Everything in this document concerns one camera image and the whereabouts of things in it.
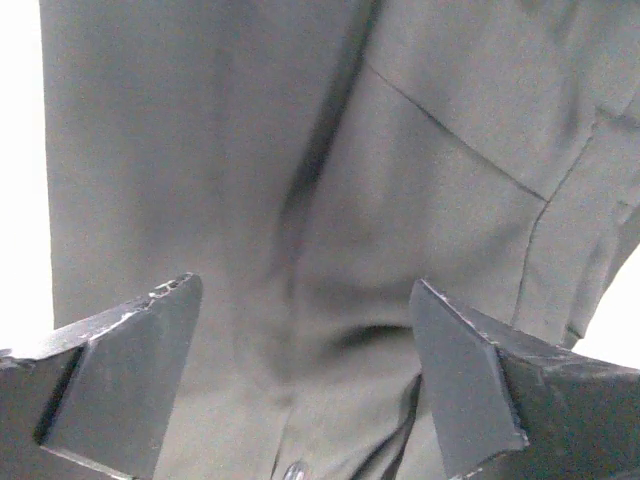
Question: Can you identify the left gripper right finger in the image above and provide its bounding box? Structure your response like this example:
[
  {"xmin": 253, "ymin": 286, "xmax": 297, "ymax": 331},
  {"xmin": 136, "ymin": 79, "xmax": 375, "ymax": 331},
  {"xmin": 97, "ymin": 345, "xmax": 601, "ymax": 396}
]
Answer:
[{"xmin": 410, "ymin": 280, "xmax": 639, "ymax": 479}]

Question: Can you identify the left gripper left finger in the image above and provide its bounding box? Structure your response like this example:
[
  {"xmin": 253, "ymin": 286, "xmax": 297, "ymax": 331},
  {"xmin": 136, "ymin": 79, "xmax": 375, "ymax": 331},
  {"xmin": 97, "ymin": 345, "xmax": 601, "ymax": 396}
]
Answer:
[{"xmin": 1, "ymin": 273, "xmax": 203, "ymax": 479}]

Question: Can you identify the black long sleeve shirt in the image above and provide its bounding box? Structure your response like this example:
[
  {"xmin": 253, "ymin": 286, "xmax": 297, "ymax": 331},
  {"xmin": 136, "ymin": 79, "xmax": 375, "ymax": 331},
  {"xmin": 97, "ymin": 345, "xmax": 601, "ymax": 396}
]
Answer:
[{"xmin": 41, "ymin": 1, "xmax": 639, "ymax": 479}]

